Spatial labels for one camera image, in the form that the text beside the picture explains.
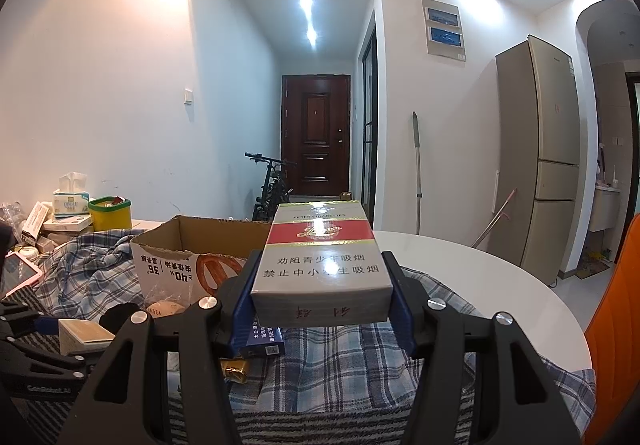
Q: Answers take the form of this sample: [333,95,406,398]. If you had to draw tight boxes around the small white box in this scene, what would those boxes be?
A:
[58,318,115,355]

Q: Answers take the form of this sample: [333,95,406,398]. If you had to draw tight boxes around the gold cigarette carton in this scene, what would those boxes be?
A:
[220,358,250,384]

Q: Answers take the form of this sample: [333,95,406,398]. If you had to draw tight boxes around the dark blue cigarette carton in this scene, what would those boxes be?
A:
[238,321,285,358]

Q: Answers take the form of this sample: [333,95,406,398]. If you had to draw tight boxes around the red white cigarette carton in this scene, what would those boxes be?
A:
[250,200,393,329]

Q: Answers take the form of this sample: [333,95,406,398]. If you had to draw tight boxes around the pink framed tablet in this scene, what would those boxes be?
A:
[0,251,42,299]

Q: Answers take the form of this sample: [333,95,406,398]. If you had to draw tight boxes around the flat white boxes stack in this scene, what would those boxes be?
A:
[20,202,92,246]

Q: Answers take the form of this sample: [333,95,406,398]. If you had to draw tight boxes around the beige sponge in bag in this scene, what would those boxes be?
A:
[142,283,192,318]

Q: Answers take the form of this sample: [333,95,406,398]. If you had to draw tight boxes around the orange chair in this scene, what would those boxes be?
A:
[584,218,639,444]

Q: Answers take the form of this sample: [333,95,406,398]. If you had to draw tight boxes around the tissue box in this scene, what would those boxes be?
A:
[52,171,90,219]

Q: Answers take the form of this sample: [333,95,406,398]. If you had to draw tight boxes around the yellow bin with green rim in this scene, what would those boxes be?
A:
[88,196,132,231]

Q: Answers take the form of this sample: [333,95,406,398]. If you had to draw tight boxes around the cardboard box with pretzel print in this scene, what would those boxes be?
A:
[130,216,270,307]

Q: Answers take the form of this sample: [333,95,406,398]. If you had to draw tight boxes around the broom with red stick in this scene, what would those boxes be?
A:
[472,188,518,249]

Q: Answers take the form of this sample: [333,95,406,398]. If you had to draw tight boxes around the gold refrigerator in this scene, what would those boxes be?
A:
[487,36,580,285]

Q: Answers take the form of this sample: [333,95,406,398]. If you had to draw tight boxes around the black bicycle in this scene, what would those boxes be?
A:
[244,153,296,222]

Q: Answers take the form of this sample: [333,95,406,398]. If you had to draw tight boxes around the black framed glass door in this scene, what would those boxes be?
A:
[361,29,378,224]

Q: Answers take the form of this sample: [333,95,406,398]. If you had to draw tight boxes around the dark red entrance door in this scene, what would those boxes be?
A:
[281,75,350,196]

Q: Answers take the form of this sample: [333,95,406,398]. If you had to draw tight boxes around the wall light switch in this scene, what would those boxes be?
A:
[183,89,193,105]

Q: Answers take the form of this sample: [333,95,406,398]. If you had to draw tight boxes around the mop with grey handle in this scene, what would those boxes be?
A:
[411,112,423,235]

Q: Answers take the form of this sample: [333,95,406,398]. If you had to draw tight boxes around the electrical panel on wall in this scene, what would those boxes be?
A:
[422,0,466,62]

